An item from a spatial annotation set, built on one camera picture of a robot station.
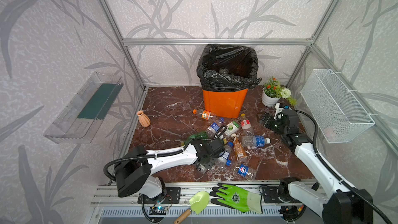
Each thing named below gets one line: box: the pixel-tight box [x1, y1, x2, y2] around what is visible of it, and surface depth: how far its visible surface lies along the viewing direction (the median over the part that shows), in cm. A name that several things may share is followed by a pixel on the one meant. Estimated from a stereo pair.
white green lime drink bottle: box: [224, 120, 240, 137], surface depth 96 cm
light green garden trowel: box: [173, 190, 210, 224], surface depth 73 cm
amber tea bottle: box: [231, 133, 248, 161], surface depth 86 cm
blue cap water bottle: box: [215, 141, 234, 168], surface depth 83 cm
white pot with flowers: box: [261, 76, 297, 108], surface depth 101 cm
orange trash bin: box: [202, 88, 249, 119], surface depth 103 cm
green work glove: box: [209, 183, 263, 214], surface depth 73 cm
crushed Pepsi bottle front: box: [235, 163, 257, 181], surface depth 78 cm
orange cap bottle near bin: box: [192, 108, 216, 121], surface depth 103 cm
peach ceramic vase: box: [136, 109, 151, 128], surface depth 95 cm
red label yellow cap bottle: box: [240, 113, 252, 130], surface depth 97 cm
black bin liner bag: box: [196, 44, 262, 92], surface depth 86 cm
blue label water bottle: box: [241, 135, 271, 148], surface depth 89 cm
